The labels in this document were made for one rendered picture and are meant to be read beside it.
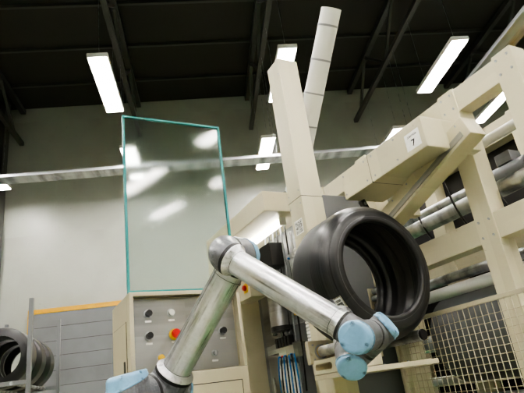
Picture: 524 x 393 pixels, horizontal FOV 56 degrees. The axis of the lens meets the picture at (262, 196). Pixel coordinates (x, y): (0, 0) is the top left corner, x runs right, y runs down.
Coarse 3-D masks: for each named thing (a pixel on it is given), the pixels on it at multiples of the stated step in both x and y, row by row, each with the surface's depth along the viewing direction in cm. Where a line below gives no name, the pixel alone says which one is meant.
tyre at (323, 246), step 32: (320, 224) 214; (352, 224) 206; (384, 224) 214; (320, 256) 197; (384, 256) 239; (416, 256) 214; (320, 288) 194; (384, 288) 235; (416, 288) 222; (416, 320) 202
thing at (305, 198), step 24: (288, 72) 279; (288, 96) 272; (288, 120) 265; (288, 144) 263; (288, 168) 262; (312, 168) 259; (288, 192) 261; (312, 192) 253; (312, 216) 247; (312, 336) 233; (336, 384) 216
